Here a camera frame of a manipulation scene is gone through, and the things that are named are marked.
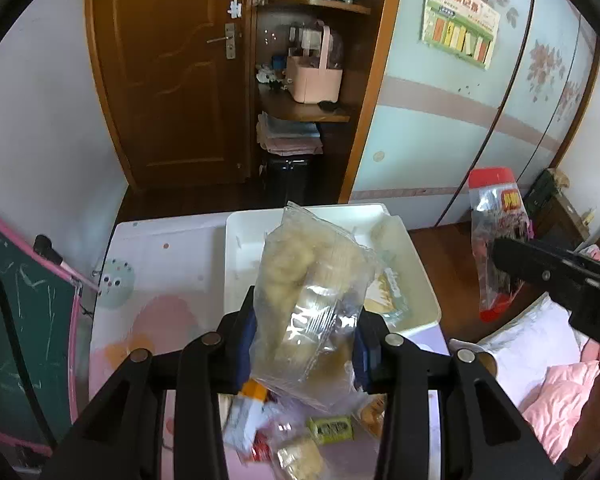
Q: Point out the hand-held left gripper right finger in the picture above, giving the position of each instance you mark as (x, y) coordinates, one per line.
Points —
(362, 357)

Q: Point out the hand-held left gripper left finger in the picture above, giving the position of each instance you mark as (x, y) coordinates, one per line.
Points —
(245, 327)

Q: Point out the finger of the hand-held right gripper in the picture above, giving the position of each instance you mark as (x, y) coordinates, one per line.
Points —
(530, 262)

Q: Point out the red-topped clear snack bag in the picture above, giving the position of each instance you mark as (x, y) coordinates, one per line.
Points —
(495, 220)

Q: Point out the white plastic bin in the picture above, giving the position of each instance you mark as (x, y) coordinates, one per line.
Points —
(245, 260)

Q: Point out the clear pastry bag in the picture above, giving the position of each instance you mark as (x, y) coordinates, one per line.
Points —
(300, 280)

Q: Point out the dark green crate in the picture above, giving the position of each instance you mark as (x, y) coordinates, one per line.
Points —
(542, 195)

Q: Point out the green snack packet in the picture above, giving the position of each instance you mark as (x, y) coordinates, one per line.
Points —
(332, 429)

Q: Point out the orange white snack packet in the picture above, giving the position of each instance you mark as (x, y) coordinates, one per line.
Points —
(247, 410)

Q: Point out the white pillow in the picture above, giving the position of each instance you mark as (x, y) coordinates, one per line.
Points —
(525, 345)

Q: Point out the pink blanket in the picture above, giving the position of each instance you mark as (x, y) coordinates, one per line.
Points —
(560, 395)

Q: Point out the pink printed table mat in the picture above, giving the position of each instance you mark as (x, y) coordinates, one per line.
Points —
(145, 285)

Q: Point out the clear cracker packet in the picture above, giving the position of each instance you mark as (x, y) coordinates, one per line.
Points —
(297, 455)

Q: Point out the red white snack packet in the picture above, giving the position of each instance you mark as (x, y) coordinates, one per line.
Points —
(262, 452)

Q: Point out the pale blue flowered wardrobe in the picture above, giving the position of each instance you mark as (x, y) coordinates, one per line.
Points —
(430, 125)

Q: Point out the stack of folded towels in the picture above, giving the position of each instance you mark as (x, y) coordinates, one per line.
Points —
(290, 135)

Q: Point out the wooden corner shelf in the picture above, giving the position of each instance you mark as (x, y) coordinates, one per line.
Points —
(305, 110)

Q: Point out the brown wooden door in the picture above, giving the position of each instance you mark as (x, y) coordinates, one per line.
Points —
(155, 85)

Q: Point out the white door hook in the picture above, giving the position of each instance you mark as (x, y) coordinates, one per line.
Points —
(235, 7)

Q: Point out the green chalkboard pink frame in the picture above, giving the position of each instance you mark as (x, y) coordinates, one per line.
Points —
(15, 310)

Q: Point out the wall poster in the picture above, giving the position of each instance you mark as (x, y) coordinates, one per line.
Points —
(460, 20)

